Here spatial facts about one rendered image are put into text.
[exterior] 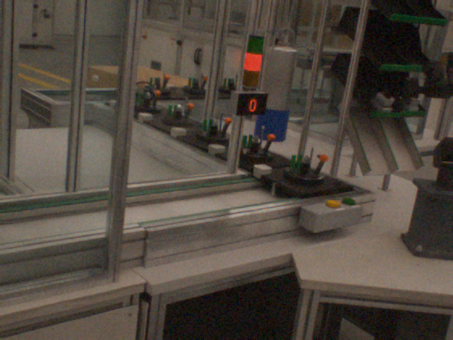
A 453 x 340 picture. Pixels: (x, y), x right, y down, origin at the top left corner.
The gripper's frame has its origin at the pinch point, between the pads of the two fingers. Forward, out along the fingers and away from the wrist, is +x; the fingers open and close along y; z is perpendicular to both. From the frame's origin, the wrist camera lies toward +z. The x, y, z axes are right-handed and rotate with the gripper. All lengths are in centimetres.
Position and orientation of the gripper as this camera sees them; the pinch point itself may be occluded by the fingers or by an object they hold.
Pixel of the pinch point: (416, 89)
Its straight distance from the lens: 217.8
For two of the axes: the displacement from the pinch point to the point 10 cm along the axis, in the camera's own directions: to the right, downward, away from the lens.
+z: 0.1, -10.0, -0.8
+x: -4.9, -0.7, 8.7
